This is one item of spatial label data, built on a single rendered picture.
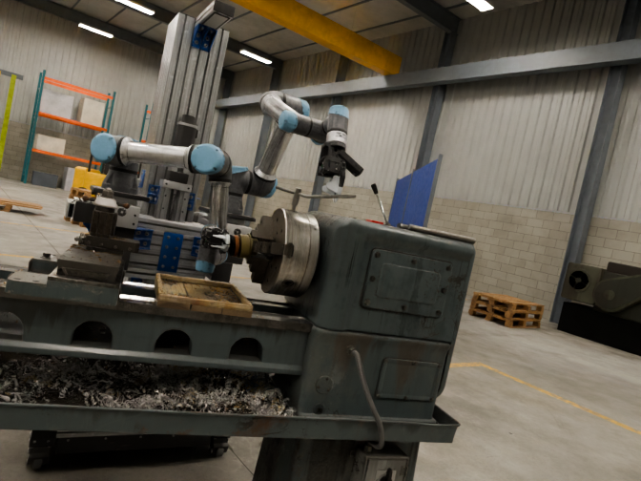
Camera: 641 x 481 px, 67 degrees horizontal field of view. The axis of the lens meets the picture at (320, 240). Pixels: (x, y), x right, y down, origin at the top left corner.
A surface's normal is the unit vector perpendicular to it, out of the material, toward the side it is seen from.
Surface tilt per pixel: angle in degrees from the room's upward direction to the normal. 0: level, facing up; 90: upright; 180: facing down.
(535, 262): 90
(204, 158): 89
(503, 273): 90
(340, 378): 90
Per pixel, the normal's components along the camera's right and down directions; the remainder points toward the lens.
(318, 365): 0.34, 0.12
